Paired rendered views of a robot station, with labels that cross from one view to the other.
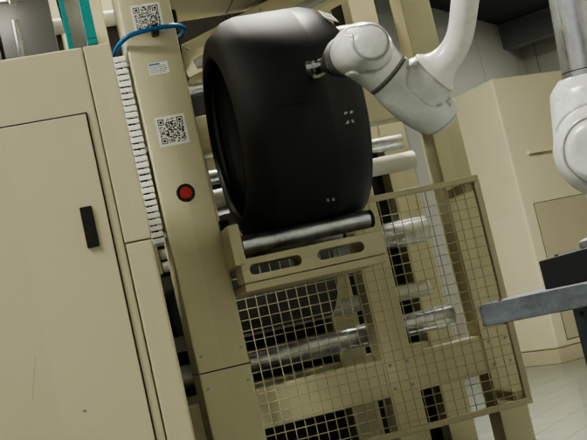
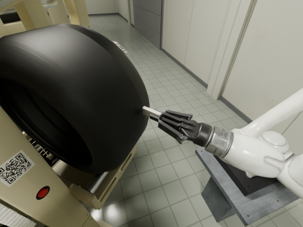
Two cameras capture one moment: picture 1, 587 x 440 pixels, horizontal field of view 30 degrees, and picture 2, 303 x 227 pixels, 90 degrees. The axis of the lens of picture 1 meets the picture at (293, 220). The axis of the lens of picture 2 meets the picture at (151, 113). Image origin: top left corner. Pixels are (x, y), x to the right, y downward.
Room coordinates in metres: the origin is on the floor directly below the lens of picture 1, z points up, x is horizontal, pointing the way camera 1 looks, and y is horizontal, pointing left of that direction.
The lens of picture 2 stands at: (2.26, 0.18, 1.60)
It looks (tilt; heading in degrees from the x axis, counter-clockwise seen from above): 41 degrees down; 308
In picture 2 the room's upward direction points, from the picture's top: straight up
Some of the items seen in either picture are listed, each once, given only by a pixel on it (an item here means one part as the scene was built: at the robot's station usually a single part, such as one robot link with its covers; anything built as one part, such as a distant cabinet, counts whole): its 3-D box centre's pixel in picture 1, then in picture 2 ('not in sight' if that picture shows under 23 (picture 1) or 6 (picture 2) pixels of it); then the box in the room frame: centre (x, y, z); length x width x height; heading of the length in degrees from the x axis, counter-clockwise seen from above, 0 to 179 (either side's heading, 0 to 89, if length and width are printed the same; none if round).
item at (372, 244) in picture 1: (309, 258); (112, 169); (2.68, -0.02, 0.83); 0.36 x 0.09 x 0.06; 103
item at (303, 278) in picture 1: (300, 278); (93, 163); (2.82, 0.02, 0.80); 0.37 x 0.36 x 0.02; 13
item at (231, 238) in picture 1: (225, 253); (61, 182); (2.77, 0.19, 0.90); 0.40 x 0.03 x 0.10; 13
